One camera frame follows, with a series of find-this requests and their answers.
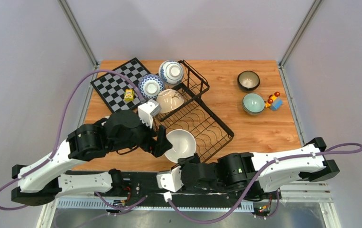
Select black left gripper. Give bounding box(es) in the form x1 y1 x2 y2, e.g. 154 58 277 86
110 111 174 156

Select cream painted bowl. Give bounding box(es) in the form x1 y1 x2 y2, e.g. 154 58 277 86
164 129 197 163

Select cream leaf bowl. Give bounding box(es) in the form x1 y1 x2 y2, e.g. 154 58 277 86
156 89 185 114

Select black wire dish rack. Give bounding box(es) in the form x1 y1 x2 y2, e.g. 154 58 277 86
154 60 234 163

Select green floral bowl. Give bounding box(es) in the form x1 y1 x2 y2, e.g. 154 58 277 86
242 93 265 115

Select dark blue glazed bowl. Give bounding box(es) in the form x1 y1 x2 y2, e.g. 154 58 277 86
237 71 260 92

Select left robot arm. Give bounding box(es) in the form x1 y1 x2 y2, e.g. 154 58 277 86
11 110 173 206

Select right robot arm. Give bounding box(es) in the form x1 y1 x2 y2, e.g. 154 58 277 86
176 137 340 200

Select blue diamond pattern bowl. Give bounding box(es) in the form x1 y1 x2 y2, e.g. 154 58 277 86
138 74 165 100

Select yellow toy block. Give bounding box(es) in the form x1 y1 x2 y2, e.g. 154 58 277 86
123 88 135 102

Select blue white porcelain bowl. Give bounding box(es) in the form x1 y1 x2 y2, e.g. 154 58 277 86
158 60 184 86

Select black white chessboard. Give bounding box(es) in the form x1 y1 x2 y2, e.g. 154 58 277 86
91 57 150 113

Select orange blue toy blocks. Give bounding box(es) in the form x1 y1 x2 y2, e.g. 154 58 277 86
265 91 283 111

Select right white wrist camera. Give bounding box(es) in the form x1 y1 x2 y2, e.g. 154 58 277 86
156 166 183 202

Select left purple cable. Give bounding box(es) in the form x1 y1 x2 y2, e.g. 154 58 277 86
0 69 147 216

